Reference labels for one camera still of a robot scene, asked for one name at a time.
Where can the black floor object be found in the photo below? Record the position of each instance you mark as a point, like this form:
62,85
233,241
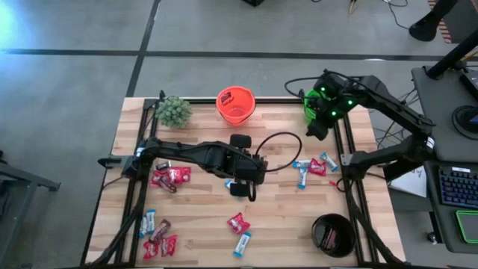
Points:
254,2

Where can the black round bucket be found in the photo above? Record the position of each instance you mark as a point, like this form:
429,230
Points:
343,224

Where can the backlit black keyboard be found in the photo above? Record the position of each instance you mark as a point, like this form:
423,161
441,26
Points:
459,187

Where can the green plastic bucket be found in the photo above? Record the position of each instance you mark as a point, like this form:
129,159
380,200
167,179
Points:
308,110

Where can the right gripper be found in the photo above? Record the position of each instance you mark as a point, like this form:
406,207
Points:
319,130

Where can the small dark chocolate bar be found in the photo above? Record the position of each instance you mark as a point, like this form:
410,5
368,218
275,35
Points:
163,164

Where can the green-edged tray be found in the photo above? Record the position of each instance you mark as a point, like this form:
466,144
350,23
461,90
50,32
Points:
457,226

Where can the black desk pole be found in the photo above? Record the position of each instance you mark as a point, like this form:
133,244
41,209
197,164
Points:
452,56

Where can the grey side table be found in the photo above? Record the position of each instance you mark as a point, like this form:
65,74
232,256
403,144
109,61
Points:
440,123

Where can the grey metal cart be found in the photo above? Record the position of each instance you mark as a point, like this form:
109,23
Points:
22,183

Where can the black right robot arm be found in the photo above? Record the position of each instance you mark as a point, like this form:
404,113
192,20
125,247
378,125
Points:
392,104

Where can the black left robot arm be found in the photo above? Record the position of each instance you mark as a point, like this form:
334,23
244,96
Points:
186,151

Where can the orange plastic bucket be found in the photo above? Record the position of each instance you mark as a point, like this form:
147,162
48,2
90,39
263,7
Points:
235,117

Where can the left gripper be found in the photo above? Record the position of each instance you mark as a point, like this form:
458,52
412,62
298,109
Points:
254,170

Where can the hazard-striped floor mat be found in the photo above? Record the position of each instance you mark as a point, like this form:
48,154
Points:
465,18

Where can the white paper sheet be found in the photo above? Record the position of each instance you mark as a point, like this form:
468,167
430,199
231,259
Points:
411,183

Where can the black floor stand pole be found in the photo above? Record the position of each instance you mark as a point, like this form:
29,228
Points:
424,29

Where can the black round desk device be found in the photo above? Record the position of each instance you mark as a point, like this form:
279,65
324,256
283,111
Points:
467,117

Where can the silver aluminium bracket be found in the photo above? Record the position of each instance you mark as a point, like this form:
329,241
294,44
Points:
345,160

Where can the small red tag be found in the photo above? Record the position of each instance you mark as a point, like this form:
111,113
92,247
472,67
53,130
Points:
332,183

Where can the artificial green potted plant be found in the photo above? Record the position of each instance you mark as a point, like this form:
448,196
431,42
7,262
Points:
173,111

